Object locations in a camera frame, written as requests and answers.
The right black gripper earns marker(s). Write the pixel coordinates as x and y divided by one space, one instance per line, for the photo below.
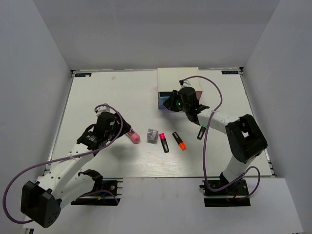
170 104

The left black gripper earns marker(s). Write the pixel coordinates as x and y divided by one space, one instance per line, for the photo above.
126 127

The light blue small drawer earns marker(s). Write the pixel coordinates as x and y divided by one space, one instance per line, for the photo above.
162 97

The pink glue stick tube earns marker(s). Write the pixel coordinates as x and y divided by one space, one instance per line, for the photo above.
134 136

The clear paperclip jar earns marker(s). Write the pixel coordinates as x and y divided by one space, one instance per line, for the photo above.
152 135

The pink small drawer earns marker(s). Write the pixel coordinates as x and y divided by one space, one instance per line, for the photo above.
198 94

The pink cap black highlighter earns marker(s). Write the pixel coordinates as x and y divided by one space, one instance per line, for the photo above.
164 142

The green cap black highlighter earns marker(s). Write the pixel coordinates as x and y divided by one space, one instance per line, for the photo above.
201 132

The orange cap black highlighter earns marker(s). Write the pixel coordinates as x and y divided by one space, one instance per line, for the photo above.
179 141

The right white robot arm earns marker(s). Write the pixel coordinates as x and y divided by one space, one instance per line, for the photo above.
245 138

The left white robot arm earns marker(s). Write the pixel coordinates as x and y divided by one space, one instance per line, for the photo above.
43 200

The white drawer cabinet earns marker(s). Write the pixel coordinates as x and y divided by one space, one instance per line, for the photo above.
168 78

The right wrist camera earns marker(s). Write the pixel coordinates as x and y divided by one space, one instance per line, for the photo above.
184 84

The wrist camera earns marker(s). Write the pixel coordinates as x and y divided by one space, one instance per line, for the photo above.
184 84
101 108

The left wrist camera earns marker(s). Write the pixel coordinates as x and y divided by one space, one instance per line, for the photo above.
101 108

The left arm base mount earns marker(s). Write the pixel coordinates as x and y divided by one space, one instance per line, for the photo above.
110 195

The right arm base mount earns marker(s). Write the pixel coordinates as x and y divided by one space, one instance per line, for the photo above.
233 196

